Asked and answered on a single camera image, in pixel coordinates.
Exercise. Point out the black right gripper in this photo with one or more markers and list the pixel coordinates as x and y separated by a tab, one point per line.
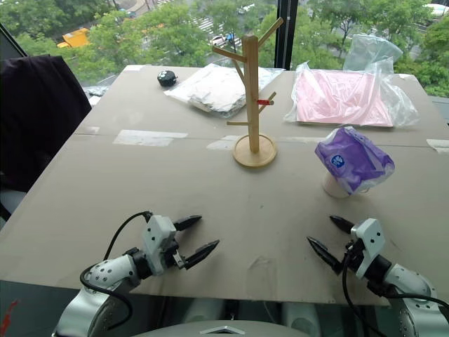
355	254

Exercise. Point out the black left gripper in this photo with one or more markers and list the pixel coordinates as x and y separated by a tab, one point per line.
174	256

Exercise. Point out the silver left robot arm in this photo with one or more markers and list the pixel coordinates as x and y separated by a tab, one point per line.
105	274

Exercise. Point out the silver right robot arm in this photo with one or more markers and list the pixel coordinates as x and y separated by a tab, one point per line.
410	281

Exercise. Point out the wooden mug tree stand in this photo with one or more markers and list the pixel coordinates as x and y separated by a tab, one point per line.
253	105

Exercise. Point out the brown cardboard table cover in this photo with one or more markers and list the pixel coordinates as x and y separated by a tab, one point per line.
140	182

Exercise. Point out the purple tissue pack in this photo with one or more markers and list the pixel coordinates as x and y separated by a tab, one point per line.
354	158

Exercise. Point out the grey robot torso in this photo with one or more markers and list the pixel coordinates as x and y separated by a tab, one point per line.
224	330

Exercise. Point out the clear tape strip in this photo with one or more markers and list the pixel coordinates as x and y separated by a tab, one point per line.
438	144
222	142
149	137

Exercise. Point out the pink sheets in plastic bag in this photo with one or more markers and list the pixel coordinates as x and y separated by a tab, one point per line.
336	98

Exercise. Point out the white grey plastic packet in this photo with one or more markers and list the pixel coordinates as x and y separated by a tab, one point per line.
214	89

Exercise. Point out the black round paw-print object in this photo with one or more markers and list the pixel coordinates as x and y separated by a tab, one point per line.
165	78

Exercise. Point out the grey foil packet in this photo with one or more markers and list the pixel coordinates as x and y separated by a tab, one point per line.
96	90

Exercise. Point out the clear bluish plastic bag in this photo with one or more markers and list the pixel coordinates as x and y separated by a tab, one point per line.
372	49

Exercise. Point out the dark cloth-covered chair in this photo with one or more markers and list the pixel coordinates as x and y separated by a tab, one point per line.
38	119

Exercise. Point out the yellow truck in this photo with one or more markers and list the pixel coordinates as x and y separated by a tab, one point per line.
74	38

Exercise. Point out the black slanted window bar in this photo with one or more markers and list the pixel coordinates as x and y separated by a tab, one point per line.
12	36

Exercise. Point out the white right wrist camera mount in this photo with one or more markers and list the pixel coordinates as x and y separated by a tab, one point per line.
370	245

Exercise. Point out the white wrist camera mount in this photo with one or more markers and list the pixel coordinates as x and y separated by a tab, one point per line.
158	238
370	245

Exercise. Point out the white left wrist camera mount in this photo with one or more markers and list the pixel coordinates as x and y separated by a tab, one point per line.
158	238

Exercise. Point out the black window frame post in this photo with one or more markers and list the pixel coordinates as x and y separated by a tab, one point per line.
285	31

